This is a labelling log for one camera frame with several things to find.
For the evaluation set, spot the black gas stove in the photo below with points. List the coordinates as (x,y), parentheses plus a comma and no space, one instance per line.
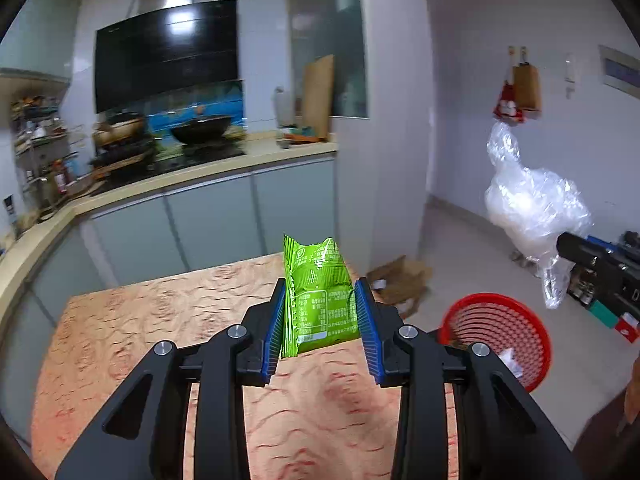
(170,160)

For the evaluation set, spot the red plastic mesh basket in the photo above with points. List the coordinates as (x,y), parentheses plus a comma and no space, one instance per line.
(500,325)

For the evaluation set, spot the clear plastic bottle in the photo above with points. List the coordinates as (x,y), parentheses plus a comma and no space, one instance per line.
(283,110)

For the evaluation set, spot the cardboard box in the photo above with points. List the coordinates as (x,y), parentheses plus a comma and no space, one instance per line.
(400,280)

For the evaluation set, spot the kitchen counter with cabinets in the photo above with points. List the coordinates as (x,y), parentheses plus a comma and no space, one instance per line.
(210,220)

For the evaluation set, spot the shoe rack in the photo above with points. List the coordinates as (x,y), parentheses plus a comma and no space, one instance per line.
(605,312)

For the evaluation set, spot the person's right forearm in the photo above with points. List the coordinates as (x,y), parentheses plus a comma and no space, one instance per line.
(610,420)

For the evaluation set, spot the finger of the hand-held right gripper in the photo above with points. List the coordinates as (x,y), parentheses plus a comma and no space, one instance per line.
(575,247)

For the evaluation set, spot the black wok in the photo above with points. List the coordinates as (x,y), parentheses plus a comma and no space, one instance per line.
(200,132)

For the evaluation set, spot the red-capped sauce bottle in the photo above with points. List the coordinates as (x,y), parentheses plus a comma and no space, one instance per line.
(60,180)

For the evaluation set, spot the floral orange tablecloth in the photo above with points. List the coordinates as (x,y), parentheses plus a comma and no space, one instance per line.
(125,320)

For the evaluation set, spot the wooden cutting board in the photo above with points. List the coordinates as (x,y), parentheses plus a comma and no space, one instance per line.
(317,95)

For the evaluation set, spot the green snack packet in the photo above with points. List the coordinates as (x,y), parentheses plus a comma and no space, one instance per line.
(315,300)

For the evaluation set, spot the black range hood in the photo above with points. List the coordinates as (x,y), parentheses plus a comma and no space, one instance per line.
(165,55)

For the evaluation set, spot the brown paper bag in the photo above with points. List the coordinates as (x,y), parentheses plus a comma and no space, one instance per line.
(527,85)

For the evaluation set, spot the metal spice rack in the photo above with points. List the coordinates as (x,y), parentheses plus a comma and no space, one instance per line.
(35,135)

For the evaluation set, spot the frosted glass window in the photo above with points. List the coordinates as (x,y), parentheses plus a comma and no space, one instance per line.
(350,35)

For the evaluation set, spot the red wall hanging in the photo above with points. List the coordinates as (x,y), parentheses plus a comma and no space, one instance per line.
(507,107)

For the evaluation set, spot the clear plastic bag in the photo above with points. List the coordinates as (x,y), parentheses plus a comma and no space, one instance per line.
(530,210)

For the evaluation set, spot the golden frying pan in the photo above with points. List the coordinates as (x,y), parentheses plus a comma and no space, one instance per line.
(117,130)

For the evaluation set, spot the blue scenic backsplash panel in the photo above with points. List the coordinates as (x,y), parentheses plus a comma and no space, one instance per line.
(220,100)

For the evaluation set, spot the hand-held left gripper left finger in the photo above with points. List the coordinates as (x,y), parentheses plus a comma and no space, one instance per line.
(272,330)

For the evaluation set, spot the white tissue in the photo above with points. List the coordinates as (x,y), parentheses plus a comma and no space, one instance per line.
(507,360)

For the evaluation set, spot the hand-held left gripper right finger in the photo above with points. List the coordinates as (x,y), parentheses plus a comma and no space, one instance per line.
(367,330)

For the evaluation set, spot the white wall switch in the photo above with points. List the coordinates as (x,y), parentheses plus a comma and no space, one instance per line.
(569,72)

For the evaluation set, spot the orange plastic dish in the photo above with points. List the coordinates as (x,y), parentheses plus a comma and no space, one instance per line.
(305,137)

